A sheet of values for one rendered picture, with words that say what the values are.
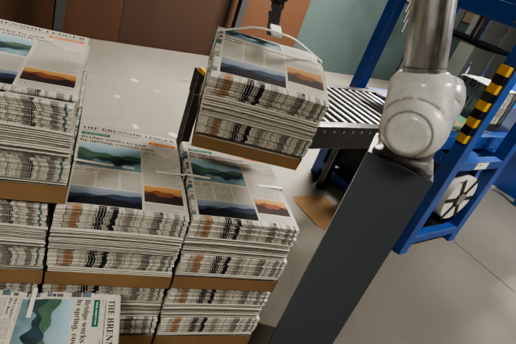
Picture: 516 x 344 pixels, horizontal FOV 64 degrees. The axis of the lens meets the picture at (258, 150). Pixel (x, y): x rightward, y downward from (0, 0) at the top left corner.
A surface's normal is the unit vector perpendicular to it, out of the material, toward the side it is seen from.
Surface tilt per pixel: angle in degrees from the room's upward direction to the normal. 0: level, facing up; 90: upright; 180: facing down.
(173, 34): 90
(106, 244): 90
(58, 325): 1
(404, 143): 95
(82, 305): 2
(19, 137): 90
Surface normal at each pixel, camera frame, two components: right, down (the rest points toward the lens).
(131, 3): 0.51, 0.54
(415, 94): -0.47, 0.04
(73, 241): 0.24, 0.52
